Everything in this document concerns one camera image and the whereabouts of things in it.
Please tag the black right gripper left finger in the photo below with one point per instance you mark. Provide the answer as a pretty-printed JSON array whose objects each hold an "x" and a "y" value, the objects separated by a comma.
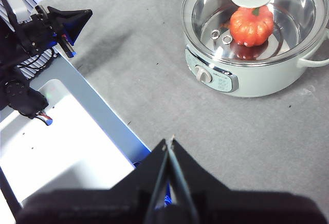
[{"x": 102, "y": 206}]

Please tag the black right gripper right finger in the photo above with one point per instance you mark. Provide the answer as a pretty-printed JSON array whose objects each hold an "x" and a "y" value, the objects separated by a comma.
[{"x": 231, "y": 206}]

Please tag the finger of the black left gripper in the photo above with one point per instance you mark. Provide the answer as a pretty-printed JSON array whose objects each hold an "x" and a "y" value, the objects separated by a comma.
[
  {"x": 69, "y": 14},
  {"x": 73, "y": 30}
]

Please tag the orange pumpkin with green stem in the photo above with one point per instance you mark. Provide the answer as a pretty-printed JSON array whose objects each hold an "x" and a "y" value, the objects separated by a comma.
[{"x": 249, "y": 27}]

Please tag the pale green electric pot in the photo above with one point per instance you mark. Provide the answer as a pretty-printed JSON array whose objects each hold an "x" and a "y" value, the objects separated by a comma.
[{"x": 259, "y": 82}]

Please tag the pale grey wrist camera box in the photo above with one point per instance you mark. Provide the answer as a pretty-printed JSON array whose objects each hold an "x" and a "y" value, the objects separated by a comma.
[{"x": 18, "y": 5}]

